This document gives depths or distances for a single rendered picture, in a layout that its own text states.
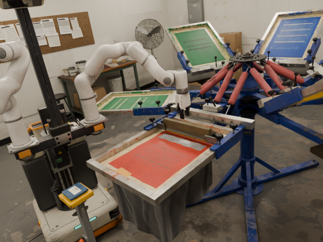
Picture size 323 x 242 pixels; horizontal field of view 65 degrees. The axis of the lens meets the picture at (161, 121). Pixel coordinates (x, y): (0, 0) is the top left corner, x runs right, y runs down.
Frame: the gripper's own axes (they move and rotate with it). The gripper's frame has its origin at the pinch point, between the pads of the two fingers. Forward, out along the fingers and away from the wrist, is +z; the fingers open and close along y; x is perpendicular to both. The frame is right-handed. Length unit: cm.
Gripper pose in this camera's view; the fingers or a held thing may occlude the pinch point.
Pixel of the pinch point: (184, 114)
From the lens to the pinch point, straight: 164.6
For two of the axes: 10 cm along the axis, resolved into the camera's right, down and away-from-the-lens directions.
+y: -6.9, 3.6, -6.2
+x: 7.1, 1.9, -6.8
